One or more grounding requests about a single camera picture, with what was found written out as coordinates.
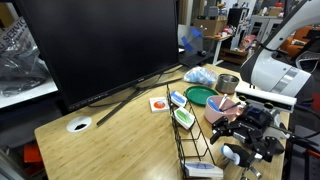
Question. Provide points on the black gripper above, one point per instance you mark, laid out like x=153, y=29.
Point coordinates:
x=255, y=121

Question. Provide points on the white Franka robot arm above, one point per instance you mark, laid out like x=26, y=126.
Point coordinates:
x=276, y=73

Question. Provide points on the abc picture card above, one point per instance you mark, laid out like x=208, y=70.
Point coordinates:
x=238, y=111

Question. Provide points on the pink bowl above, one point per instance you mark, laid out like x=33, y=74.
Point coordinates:
x=213, y=116

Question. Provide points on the blue and white utensil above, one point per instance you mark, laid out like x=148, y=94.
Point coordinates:
x=213, y=105

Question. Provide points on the white card with blue print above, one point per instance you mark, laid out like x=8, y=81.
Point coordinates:
x=178, y=98
x=201, y=165

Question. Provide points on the silver metal can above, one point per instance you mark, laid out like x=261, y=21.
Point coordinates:
x=226, y=87

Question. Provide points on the green plate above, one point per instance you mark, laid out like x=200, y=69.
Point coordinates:
x=200, y=95

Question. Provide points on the white card with green print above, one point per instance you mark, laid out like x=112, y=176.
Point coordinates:
x=184, y=116

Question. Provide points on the blue printed plastic bag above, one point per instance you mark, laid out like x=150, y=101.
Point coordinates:
x=200, y=76

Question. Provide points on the low wooden shelf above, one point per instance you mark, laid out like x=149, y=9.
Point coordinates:
x=233, y=56

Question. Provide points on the white card with orange print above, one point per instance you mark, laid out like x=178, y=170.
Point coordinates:
x=159, y=104

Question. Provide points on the white desk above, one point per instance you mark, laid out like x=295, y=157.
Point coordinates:
x=217, y=50

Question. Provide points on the black keyboard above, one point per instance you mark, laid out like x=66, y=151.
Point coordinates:
x=195, y=60

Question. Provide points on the black computer mouse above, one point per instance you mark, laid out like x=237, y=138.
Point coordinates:
x=201, y=52

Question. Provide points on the colourful snack bag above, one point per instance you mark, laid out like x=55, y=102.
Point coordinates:
x=248, y=41

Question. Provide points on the black mesh office chair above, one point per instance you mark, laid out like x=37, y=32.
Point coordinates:
x=311, y=60

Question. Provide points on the orange sofa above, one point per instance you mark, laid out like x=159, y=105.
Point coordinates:
x=293, y=45

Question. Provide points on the grey white cabinet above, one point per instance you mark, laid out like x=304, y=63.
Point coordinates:
x=261, y=30

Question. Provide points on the clear panel with blue tape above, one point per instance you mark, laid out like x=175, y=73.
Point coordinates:
x=191, y=41

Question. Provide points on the cardboard box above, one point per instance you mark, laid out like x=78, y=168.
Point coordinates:
x=210, y=27

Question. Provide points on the black monitor stand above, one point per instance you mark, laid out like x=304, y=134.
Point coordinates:
x=136, y=90

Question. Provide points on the black cabinet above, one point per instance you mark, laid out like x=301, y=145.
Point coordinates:
x=236, y=16

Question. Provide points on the large black monitor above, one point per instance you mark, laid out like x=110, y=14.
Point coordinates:
x=100, y=50

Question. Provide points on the orange box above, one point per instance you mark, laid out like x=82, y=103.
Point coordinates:
x=31, y=153

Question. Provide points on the white shelf board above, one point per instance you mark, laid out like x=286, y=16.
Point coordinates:
x=26, y=95

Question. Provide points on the black plastic bag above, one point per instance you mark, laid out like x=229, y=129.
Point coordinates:
x=20, y=70

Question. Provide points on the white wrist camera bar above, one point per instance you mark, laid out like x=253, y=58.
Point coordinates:
x=266, y=99

